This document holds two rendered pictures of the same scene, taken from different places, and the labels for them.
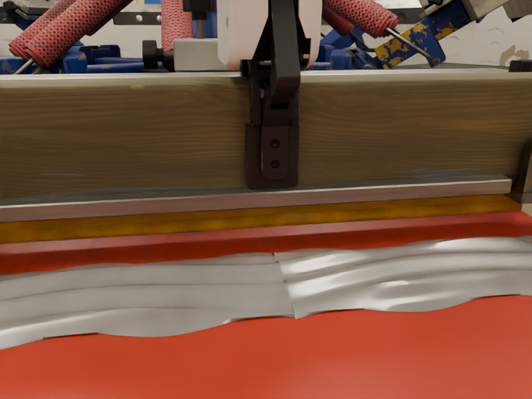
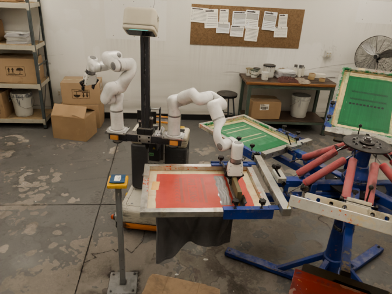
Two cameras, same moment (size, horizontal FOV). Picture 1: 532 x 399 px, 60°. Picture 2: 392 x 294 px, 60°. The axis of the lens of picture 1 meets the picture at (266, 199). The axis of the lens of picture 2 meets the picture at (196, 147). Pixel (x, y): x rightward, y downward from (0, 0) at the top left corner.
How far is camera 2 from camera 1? 222 cm
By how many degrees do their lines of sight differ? 84
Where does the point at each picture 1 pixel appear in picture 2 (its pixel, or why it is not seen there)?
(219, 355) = (213, 186)
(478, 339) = (214, 196)
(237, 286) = (220, 186)
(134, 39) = not seen: outside the picture
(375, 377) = (211, 191)
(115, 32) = not seen: outside the picture
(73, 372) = (212, 181)
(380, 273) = (223, 193)
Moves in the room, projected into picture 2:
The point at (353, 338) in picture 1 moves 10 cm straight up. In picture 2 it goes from (214, 191) to (216, 178)
